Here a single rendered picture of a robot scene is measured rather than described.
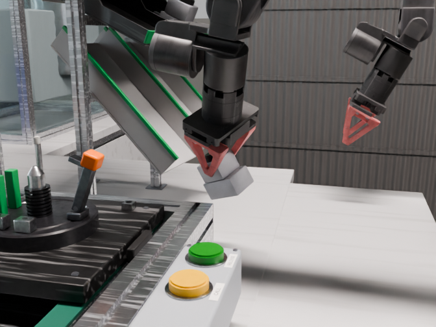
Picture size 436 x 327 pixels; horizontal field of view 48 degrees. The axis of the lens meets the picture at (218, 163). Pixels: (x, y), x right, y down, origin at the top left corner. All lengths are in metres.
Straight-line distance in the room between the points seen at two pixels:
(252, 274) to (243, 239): 0.13
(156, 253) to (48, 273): 0.12
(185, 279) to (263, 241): 0.38
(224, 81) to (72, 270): 0.30
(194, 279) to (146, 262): 0.09
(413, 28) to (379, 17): 2.31
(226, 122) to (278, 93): 2.69
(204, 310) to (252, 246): 0.38
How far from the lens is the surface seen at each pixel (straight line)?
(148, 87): 0.92
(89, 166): 0.59
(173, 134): 0.89
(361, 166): 3.42
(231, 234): 0.89
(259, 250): 0.83
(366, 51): 1.03
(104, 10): 0.80
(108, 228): 0.64
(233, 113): 0.68
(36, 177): 0.63
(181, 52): 0.65
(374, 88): 1.03
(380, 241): 0.90
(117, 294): 0.51
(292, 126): 3.38
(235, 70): 0.64
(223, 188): 0.75
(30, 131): 1.67
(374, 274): 0.79
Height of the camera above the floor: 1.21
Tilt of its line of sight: 15 degrees down
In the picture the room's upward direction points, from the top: straight up
